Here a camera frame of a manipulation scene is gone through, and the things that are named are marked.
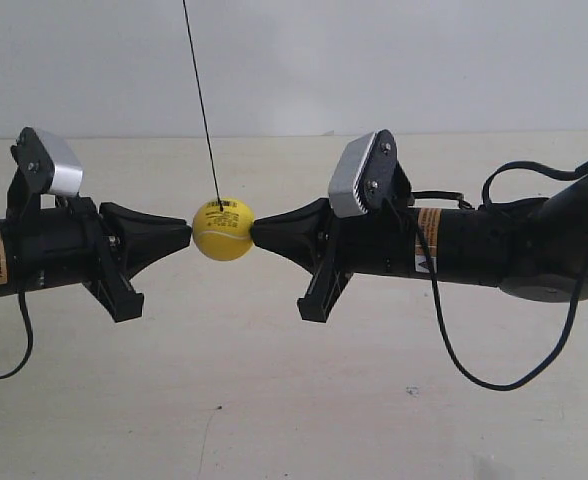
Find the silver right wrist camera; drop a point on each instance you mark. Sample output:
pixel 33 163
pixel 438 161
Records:
pixel 364 174

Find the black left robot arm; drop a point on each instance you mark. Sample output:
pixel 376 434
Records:
pixel 41 248

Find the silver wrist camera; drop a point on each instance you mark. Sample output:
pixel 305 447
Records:
pixel 364 174
pixel 46 163

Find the yellow tennis ball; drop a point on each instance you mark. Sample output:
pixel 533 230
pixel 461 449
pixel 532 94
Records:
pixel 221 229

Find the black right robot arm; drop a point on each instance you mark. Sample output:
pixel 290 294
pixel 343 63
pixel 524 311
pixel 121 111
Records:
pixel 534 248

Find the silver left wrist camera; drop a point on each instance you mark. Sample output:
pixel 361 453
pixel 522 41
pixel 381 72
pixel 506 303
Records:
pixel 46 163

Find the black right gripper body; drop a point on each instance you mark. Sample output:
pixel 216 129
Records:
pixel 329 278

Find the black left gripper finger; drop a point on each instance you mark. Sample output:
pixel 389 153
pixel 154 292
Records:
pixel 142 239

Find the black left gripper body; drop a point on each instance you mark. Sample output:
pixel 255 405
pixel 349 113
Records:
pixel 107 283

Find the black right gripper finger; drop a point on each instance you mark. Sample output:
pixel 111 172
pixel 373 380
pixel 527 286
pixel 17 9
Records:
pixel 300 235

